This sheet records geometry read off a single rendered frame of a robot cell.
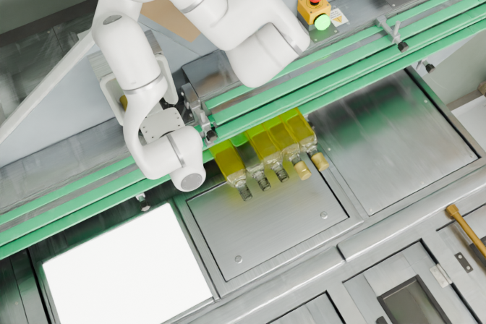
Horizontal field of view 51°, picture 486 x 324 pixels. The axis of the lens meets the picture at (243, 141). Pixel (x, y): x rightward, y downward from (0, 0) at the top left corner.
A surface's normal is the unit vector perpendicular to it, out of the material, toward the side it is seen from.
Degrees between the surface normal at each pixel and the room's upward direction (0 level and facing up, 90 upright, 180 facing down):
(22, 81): 90
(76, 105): 0
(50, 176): 90
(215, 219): 90
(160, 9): 0
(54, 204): 90
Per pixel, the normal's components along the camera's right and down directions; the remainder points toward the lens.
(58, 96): 0.45, 0.77
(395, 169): -0.06, -0.48
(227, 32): 0.03, 0.61
